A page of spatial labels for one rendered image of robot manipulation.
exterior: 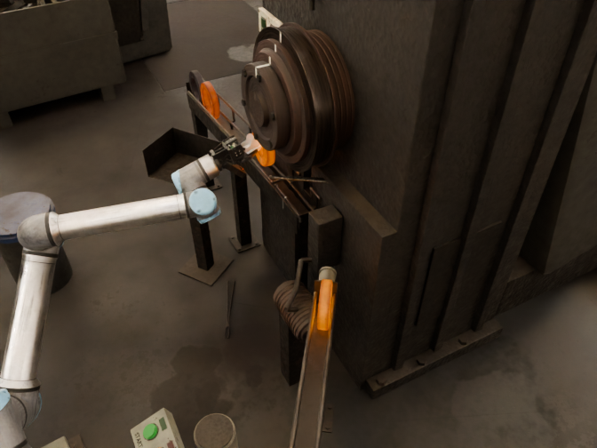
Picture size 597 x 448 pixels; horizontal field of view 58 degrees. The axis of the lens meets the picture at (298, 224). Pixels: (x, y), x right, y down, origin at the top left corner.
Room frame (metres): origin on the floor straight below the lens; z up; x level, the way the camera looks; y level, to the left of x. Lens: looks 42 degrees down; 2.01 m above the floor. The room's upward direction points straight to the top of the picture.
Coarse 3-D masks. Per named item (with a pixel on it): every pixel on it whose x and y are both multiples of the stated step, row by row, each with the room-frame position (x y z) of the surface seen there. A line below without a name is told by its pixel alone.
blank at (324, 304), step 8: (328, 280) 1.11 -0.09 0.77; (328, 288) 1.06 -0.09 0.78; (320, 296) 1.04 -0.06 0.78; (328, 296) 1.04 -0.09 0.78; (320, 304) 1.02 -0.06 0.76; (328, 304) 1.02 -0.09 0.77; (320, 312) 1.00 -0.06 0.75; (328, 312) 1.00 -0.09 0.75; (320, 320) 0.99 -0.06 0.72; (328, 320) 0.99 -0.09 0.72; (320, 328) 0.99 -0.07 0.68; (328, 328) 1.02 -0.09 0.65
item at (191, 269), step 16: (176, 128) 2.04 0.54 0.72; (160, 144) 1.96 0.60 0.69; (176, 144) 2.04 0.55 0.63; (192, 144) 2.00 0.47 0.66; (208, 144) 1.96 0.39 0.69; (160, 160) 1.95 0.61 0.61; (176, 160) 1.98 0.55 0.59; (192, 160) 1.97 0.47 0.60; (160, 176) 1.86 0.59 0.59; (192, 224) 1.87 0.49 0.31; (208, 240) 1.88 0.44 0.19; (208, 256) 1.87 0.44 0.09; (224, 256) 1.95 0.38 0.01; (192, 272) 1.84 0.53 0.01; (208, 272) 1.84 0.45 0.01
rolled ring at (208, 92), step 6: (204, 84) 2.38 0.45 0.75; (210, 84) 2.38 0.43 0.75; (204, 90) 2.43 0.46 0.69; (210, 90) 2.35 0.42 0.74; (204, 96) 2.44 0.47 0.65; (210, 96) 2.33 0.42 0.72; (216, 96) 2.33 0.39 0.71; (204, 102) 2.43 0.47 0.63; (210, 102) 2.44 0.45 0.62; (216, 102) 2.31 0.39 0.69; (210, 108) 2.41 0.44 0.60; (216, 108) 2.31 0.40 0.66; (216, 114) 2.31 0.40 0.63
